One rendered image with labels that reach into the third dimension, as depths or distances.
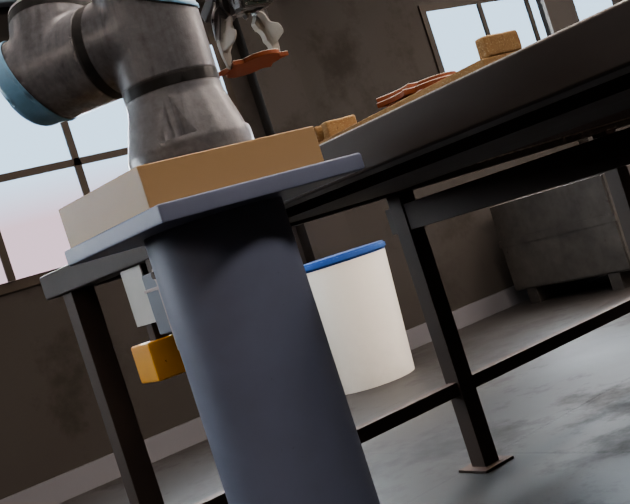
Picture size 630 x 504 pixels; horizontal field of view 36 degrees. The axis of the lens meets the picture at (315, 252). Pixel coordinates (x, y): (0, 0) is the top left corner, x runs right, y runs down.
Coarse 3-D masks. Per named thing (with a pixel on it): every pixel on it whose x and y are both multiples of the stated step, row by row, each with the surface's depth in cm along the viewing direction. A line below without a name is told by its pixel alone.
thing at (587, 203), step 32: (544, 192) 587; (576, 192) 567; (608, 192) 549; (512, 224) 616; (544, 224) 594; (576, 224) 572; (608, 224) 554; (512, 256) 623; (544, 256) 601; (576, 256) 580; (608, 256) 560; (544, 288) 619
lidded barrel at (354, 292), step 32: (352, 256) 490; (384, 256) 508; (320, 288) 493; (352, 288) 491; (384, 288) 500; (352, 320) 492; (384, 320) 497; (352, 352) 494; (384, 352) 495; (352, 384) 497
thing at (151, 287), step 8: (152, 272) 179; (144, 280) 186; (152, 280) 183; (152, 288) 183; (152, 296) 185; (160, 296) 181; (152, 304) 186; (160, 304) 183; (160, 312) 184; (160, 320) 185; (168, 320) 180; (160, 328) 186; (168, 328) 183; (176, 344) 180
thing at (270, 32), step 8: (256, 16) 179; (264, 16) 178; (256, 24) 179; (264, 24) 179; (272, 24) 178; (264, 32) 180; (272, 32) 179; (280, 32) 178; (264, 40) 181; (272, 40) 180; (272, 48) 180
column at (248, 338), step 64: (256, 192) 102; (192, 256) 106; (256, 256) 107; (192, 320) 108; (256, 320) 106; (320, 320) 113; (192, 384) 111; (256, 384) 106; (320, 384) 109; (256, 448) 106; (320, 448) 107
